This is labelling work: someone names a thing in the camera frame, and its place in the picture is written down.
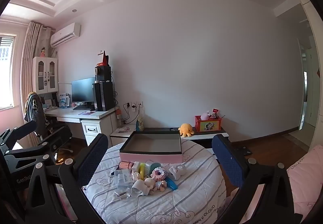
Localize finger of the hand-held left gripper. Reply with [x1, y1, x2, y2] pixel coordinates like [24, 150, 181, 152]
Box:
[6, 127, 73, 164]
[0, 120, 38, 154]

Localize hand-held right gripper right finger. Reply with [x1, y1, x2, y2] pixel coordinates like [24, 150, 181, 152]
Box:
[211, 134, 303, 224]

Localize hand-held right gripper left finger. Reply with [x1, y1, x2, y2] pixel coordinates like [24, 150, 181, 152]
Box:
[25, 133, 109, 224]

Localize clear plastic floss box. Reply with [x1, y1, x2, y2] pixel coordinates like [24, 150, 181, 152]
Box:
[114, 169, 133, 188]

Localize small clear container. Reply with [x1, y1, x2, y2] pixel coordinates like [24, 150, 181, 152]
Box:
[113, 187, 132, 200]

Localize blue plastic case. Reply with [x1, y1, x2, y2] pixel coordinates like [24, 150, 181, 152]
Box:
[165, 177, 178, 190]

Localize teal round container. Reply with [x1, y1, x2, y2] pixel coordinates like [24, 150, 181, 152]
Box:
[144, 160, 162, 174]

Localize pale doll head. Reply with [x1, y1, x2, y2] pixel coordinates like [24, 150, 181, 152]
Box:
[143, 177, 156, 192]

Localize pink pixel block toy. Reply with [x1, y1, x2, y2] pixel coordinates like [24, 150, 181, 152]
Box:
[151, 167, 169, 181]

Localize black office chair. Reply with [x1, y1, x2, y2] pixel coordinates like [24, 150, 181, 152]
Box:
[24, 91, 73, 154]

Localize white desk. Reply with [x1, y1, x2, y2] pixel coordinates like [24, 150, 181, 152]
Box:
[44, 105, 119, 146]

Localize black low cabinet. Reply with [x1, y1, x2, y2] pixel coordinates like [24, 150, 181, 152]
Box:
[136, 126, 229, 149]

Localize blue white box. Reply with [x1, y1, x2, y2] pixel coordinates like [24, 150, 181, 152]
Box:
[59, 92, 70, 108]

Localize red toy box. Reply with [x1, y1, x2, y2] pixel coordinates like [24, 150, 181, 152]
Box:
[195, 115, 222, 132]

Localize white nightstand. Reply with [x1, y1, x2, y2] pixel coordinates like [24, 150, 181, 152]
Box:
[110, 124, 137, 146]

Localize yellow octopus plush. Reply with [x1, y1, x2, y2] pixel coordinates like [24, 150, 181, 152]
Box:
[178, 123, 195, 138]

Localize black computer monitor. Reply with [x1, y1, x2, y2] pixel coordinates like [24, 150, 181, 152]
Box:
[71, 77, 96, 110]

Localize black computer tower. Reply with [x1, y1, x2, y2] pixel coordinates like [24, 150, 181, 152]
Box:
[92, 81, 114, 112]

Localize window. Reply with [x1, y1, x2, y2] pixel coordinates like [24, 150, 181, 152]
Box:
[0, 33, 17, 111]

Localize beige striped curtain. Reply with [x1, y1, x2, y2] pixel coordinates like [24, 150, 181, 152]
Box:
[20, 21, 52, 149]

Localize small pink doll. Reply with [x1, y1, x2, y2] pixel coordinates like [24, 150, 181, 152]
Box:
[155, 180, 168, 192]

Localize black speaker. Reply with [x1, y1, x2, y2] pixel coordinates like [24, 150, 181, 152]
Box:
[95, 65, 112, 82]

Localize white striped quilt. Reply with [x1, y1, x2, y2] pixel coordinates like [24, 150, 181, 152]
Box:
[82, 138, 228, 224]

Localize red paper bag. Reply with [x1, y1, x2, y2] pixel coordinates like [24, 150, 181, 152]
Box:
[98, 50, 109, 67]

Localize white air conditioner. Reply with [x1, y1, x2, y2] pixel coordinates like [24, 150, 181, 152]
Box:
[50, 23, 81, 48]

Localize black power cables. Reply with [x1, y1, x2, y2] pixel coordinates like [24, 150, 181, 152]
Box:
[122, 103, 138, 125]

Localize white wall cabinet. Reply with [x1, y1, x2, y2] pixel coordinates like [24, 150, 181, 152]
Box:
[32, 56, 59, 94]

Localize white wall socket row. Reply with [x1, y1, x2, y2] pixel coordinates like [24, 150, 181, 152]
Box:
[125, 101, 144, 111]

